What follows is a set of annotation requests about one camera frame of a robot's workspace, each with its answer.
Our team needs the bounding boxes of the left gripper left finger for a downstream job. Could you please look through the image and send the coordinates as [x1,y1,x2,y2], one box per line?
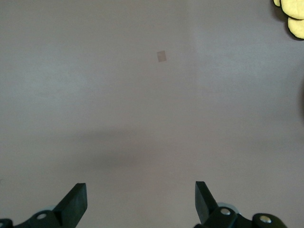
[0,183,87,228]

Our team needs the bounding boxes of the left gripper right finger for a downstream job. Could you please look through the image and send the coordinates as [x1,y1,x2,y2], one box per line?
[193,181,289,228]

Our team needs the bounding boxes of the small brown tape square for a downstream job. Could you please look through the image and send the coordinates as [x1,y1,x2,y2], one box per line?
[156,50,167,63]

